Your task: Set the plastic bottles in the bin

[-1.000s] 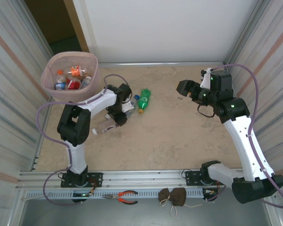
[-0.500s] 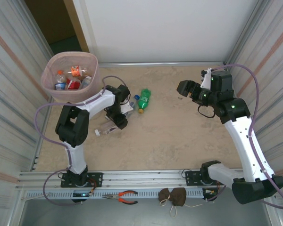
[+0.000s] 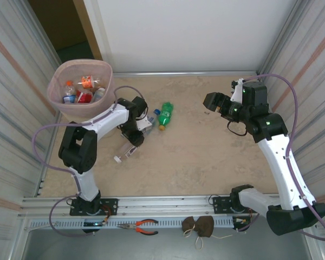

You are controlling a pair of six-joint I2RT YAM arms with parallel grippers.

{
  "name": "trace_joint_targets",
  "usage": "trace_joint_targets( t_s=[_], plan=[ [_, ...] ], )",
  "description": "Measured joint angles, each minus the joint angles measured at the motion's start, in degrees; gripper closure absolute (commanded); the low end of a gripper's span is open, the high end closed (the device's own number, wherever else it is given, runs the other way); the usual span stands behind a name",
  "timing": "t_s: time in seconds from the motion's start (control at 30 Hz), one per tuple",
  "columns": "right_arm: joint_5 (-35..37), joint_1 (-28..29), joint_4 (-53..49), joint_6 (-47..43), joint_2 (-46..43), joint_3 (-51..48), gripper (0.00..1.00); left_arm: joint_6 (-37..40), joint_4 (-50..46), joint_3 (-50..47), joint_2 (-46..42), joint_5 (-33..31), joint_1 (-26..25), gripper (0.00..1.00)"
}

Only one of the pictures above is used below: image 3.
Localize small circuit board green light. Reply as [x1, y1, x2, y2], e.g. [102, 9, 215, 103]
[82, 221, 108, 228]

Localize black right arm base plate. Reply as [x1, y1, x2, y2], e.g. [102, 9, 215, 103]
[211, 196, 262, 215]

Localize bottle red orange label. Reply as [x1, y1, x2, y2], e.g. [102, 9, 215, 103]
[75, 90, 94, 104]

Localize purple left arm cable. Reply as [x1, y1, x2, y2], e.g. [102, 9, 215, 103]
[32, 86, 146, 238]

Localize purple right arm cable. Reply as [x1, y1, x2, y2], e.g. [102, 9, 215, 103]
[243, 73, 325, 242]

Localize aluminium side rail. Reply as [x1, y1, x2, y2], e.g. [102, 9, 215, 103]
[35, 113, 63, 198]

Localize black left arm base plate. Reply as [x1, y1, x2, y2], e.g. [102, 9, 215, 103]
[69, 198, 119, 217]

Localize wooden door frame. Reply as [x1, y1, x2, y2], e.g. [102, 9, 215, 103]
[72, 0, 101, 59]

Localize green plastic bottle yellow cap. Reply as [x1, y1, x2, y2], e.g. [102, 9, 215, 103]
[157, 101, 175, 132]

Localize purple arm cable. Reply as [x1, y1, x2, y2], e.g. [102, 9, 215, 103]
[243, 73, 325, 242]
[32, 86, 146, 238]

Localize clear bottle purple label white cap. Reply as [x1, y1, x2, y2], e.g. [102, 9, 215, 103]
[113, 142, 139, 163]

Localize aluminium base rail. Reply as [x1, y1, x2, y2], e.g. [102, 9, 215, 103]
[21, 196, 315, 219]

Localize ribbed clear bottle blue cap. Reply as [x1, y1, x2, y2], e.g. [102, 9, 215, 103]
[146, 108, 161, 135]

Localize large brown cloth pouch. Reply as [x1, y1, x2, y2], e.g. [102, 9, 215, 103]
[193, 216, 215, 239]

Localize bottle green white label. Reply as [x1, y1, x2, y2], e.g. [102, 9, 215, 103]
[93, 87, 107, 103]

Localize small brown cloth pouch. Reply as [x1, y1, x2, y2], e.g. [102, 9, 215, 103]
[181, 216, 198, 234]

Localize pink mesh waste bin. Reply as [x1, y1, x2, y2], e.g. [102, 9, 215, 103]
[47, 59, 115, 120]

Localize grey metal tray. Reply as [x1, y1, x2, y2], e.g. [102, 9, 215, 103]
[9, 216, 319, 260]

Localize beige pouch string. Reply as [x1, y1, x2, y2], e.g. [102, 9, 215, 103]
[183, 229, 233, 250]

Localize slotted white cable duct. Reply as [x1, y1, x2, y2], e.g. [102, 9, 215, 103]
[29, 218, 241, 230]

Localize orange handled pliers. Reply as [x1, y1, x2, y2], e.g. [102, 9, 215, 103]
[117, 218, 159, 235]

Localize aluminium table edge rail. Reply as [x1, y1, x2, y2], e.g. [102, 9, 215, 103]
[113, 70, 258, 79]

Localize bottle orange label orange cap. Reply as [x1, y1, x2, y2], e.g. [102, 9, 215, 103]
[66, 75, 101, 90]

